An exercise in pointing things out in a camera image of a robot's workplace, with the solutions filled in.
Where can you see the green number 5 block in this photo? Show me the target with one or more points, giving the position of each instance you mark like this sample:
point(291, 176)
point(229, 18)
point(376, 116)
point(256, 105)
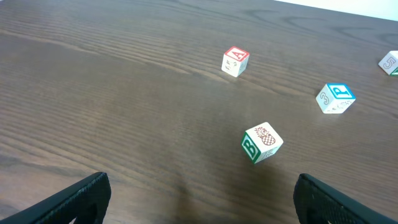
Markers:
point(389, 63)

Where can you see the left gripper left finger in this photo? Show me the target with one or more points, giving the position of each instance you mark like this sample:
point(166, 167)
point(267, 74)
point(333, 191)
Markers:
point(83, 202)

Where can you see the blue letter P block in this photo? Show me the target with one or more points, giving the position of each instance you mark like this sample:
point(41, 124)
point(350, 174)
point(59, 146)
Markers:
point(335, 98)

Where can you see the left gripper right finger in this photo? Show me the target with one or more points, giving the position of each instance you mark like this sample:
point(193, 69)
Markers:
point(318, 203)

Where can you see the red letter A block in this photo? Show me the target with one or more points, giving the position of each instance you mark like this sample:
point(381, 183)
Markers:
point(235, 61)

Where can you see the pineapple green B block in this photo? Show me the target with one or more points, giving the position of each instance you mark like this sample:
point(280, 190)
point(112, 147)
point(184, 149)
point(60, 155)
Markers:
point(261, 142)

